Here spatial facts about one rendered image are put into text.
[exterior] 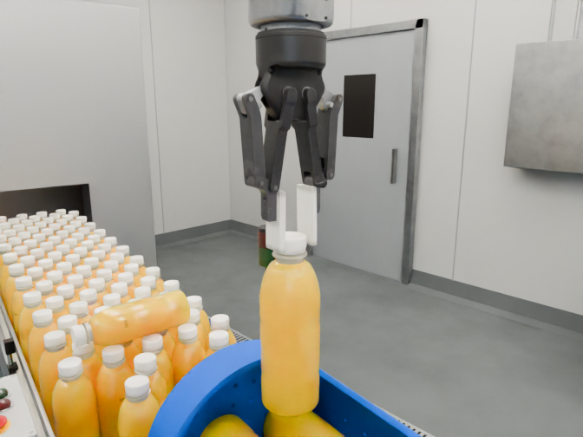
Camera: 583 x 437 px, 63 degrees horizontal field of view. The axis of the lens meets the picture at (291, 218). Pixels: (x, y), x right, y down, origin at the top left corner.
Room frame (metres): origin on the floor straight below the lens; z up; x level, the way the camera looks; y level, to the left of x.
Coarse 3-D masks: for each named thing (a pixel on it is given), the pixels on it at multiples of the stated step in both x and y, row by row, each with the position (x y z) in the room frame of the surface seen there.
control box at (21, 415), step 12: (0, 384) 0.72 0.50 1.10; (12, 384) 0.72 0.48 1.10; (12, 396) 0.69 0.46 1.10; (24, 396) 0.69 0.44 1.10; (12, 408) 0.65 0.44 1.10; (24, 408) 0.65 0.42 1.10; (12, 420) 0.63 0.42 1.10; (24, 420) 0.63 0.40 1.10; (0, 432) 0.60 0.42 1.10; (12, 432) 0.60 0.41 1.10; (24, 432) 0.60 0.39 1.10; (36, 432) 0.60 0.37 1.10
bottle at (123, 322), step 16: (128, 304) 0.86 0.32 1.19; (144, 304) 0.86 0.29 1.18; (160, 304) 0.87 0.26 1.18; (176, 304) 0.89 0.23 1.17; (96, 320) 0.81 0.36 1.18; (112, 320) 0.81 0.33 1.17; (128, 320) 0.83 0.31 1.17; (144, 320) 0.84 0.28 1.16; (160, 320) 0.86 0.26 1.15; (176, 320) 0.88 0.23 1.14; (96, 336) 0.80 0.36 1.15; (112, 336) 0.80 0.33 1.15; (128, 336) 0.82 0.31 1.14
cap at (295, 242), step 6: (288, 234) 0.54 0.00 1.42; (294, 234) 0.54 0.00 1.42; (300, 234) 0.54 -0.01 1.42; (288, 240) 0.52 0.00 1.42; (294, 240) 0.52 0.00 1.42; (300, 240) 0.52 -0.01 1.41; (288, 246) 0.52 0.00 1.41; (294, 246) 0.52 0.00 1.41; (300, 246) 0.52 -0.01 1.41; (288, 252) 0.52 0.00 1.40; (294, 252) 0.52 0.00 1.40; (300, 252) 0.52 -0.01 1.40
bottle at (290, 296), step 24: (288, 264) 0.52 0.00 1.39; (264, 288) 0.52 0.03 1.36; (288, 288) 0.50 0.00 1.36; (312, 288) 0.51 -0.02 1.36; (264, 312) 0.51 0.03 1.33; (288, 312) 0.50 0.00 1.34; (312, 312) 0.51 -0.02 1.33; (264, 336) 0.51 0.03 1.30; (288, 336) 0.50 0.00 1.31; (312, 336) 0.51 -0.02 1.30; (264, 360) 0.51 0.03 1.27; (288, 360) 0.50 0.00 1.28; (312, 360) 0.51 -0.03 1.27; (264, 384) 0.51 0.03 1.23; (288, 384) 0.50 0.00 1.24; (312, 384) 0.51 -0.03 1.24; (288, 408) 0.50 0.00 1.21; (312, 408) 0.51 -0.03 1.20
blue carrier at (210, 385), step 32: (224, 352) 0.59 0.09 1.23; (256, 352) 0.59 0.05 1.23; (192, 384) 0.55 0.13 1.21; (224, 384) 0.54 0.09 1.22; (256, 384) 0.63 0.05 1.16; (320, 384) 0.65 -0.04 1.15; (160, 416) 0.53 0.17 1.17; (192, 416) 0.51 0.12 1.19; (256, 416) 0.63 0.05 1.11; (320, 416) 0.67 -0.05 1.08; (352, 416) 0.60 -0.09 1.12; (384, 416) 0.49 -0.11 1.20
